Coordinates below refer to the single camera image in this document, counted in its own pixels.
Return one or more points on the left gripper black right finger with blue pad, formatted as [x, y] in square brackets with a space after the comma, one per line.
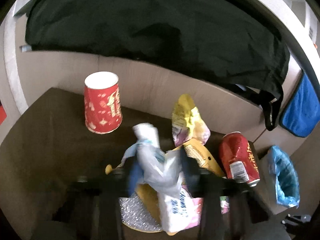
[230, 210]

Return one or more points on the black cloth bag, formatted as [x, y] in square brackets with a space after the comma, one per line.
[220, 41]

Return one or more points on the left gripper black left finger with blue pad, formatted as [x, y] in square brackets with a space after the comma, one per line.
[91, 208]

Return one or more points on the clear plastic bag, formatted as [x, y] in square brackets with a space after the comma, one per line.
[151, 165]

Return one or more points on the red paper cup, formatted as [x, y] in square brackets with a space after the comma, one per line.
[102, 102]

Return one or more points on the blue towel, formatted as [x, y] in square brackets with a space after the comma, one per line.
[301, 114]

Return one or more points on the white countertop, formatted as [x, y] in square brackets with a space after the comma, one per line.
[309, 57]

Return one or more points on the white tissue pack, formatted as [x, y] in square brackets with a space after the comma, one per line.
[174, 213]

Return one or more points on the red soda can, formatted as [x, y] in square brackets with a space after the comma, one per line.
[238, 159]

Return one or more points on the yellow snack bag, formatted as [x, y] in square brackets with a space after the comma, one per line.
[187, 122]

